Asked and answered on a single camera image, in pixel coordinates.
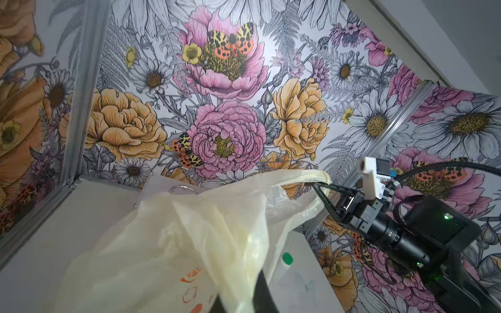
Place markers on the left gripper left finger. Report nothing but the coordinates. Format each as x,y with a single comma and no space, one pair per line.
217,306

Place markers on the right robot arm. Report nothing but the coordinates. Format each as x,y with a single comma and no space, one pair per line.
429,241

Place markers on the silver metal case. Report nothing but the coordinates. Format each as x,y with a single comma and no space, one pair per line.
157,184

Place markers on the translucent cream plastic bag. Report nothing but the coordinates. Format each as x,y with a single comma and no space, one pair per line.
177,253

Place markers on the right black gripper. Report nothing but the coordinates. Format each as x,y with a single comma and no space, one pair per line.
352,210

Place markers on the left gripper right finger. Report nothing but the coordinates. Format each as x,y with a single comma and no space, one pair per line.
262,300

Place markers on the white bottle green cap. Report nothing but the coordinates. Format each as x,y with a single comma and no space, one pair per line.
283,265

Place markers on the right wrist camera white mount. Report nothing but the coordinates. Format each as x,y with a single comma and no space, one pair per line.
376,173

